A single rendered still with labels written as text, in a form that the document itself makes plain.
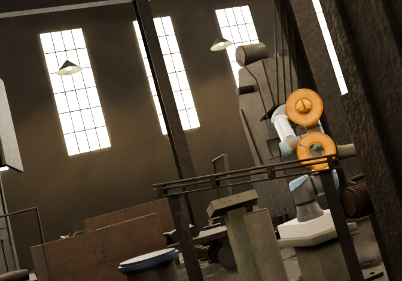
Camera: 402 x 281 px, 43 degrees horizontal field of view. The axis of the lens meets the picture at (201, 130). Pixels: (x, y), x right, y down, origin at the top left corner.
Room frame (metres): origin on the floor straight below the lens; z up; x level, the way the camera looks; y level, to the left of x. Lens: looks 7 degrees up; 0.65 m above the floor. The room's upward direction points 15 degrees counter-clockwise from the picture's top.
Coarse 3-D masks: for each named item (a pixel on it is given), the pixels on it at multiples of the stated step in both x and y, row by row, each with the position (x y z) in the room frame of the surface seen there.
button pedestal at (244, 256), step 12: (252, 192) 2.51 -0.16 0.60; (216, 204) 2.43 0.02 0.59; (228, 204) 2.45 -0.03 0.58; (240, 204) 2.49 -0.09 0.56; (252, 204) 2.57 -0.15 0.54; (216, 216) 2.52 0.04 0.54; (228, 216) 2.48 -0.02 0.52; (240, 216) 2.50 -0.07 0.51; (228, 228) 2.51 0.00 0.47; (240, 228) 2.49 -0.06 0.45; (240, 240) 2.48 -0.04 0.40; (240, 252) 2.48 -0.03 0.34; (252, 252) 2.50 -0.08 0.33; (240, 264) 2.48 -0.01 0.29; (252, 264) 2.49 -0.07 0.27; (240, 276) 2.52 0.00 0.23; (252, 276) 2.49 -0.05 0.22
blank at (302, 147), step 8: (304, 136) 2.08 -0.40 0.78; (312, 136) 2.07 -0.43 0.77; (320, 136) 2.07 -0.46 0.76; (328, 136) 2.06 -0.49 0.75; (304, 144) 2.08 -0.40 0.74; (328, 144) 2.06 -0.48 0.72; (304, 152) 2.08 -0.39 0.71; (328, 152) 2.06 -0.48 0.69; (312, 160) 2.08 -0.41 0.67; (320, 160) 2.07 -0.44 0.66; (312, 168) 2.08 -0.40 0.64; (320, 168) 2.07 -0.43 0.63
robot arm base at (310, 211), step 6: (300, 204) 2.81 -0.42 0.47; (306, 204) 2.79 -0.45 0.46; (312, 204) 2.80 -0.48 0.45; (318, 204) 2.84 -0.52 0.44; (300, 210) 2.81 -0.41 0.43; (306, 210) 2.80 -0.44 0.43; (312, 210) 2.78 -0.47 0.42; (318, 210) 2.79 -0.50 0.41; (300, 216) 2.81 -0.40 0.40; (306, 216) 2.78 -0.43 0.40; (312, 216) 2.78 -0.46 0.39; (318, 216) 2.78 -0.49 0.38
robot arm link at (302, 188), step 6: (294, 180) 2.85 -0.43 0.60; (300, 180) 2.79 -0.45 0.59; (306, 180) 2.80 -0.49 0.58; (312, 180) 2.79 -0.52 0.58; (294, 186) 2.80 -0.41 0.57; (300, 186) 2.79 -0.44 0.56; (306, 186) 2.79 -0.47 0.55; (312, 186) 2.78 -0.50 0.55; (294, 192) 2.81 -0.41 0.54; (300, 192) 2.79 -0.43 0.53; (306, 192) 2.79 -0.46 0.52; (312, 192) 2.79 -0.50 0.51; (294, 198) 2.83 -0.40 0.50; (300, 198) 2.80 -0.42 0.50; (306, 198) 2.79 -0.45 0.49; (312, 198) 2.80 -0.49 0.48
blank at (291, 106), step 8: (304, 88) 2.14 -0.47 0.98; (296, 96) 2.15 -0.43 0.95; (304, 96) 2.14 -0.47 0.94; (312, 96) 2.13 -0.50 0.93; (288, 104) 2.16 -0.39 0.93; (296, 104) 2.15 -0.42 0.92; (312, 104) 2.13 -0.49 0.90; (320, 104) 2.13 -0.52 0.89; (288, 112) 2.16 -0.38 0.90; (296, 112) 2.15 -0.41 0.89; (312, 112) 2.14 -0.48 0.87; (320, 112) 2.13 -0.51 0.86; (296, 120) 2.16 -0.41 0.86; (304, 120) 2.15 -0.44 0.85; (312, 120) 2.14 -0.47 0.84
